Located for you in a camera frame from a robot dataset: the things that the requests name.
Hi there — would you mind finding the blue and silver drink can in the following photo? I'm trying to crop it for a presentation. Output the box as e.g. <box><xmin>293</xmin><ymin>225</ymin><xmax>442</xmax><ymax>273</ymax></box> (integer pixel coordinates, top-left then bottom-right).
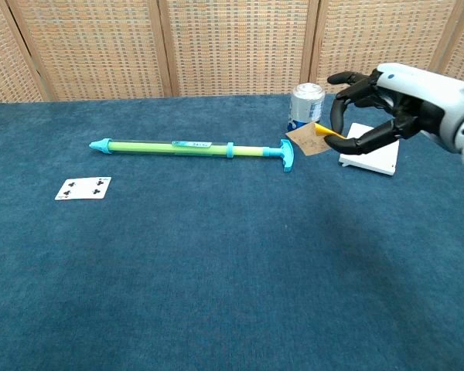
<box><xmin>286</xmin><ymin>82</ymin><xmax>326</xmax><ymax>134</ymax></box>

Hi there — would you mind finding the four of clubs playing card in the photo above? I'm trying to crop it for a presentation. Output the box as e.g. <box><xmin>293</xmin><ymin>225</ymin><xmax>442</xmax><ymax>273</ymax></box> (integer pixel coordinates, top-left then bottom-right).
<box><xmin>53</xmin><ymin>175</ymin><xmax>113</xmax><ymax>202</ymax></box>

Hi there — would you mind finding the blue carpet table mat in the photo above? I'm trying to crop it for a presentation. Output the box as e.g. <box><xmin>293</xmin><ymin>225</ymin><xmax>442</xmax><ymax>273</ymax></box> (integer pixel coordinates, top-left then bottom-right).
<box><xmin>0</xmin><ymin>94</ymin><xmax>464</xmax><ymax>371</ymax></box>

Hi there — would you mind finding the white flat box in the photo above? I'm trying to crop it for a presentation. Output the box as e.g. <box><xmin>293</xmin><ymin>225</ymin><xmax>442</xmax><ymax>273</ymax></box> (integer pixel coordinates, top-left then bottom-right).
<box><xmin>337</xmin><ymin>122</ymin><xmax>401</xmax><ymax>177</ymax></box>

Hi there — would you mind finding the yellow object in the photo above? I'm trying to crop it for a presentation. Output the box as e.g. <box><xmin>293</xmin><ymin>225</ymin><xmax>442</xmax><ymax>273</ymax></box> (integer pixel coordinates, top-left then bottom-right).
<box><xmin>285</xmin><ymin>122</ymin><xmax>348</xmax><ymax>157</ymax></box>

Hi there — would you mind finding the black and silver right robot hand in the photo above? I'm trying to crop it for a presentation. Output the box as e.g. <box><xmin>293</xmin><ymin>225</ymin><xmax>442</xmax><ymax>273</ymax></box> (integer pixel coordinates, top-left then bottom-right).
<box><xmin>326</xmin><ymin>63</ymin><xmax>464</xmax><ymax>174</ymax></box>

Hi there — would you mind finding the green and blue water pump toy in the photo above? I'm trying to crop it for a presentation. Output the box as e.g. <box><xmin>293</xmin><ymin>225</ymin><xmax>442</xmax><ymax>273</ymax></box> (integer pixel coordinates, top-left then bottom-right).
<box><xmin>88</xmin><ymin>137</ymin><xmax>295</xmax><ymax>174</ymax></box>

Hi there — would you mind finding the bamboo folding screen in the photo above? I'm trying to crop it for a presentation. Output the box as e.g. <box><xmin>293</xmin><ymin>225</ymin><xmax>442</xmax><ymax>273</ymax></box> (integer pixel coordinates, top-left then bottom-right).
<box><xmin>0</xmin><ymin>0</ymin><xmax>464</xmax><ymax>105</ymax></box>

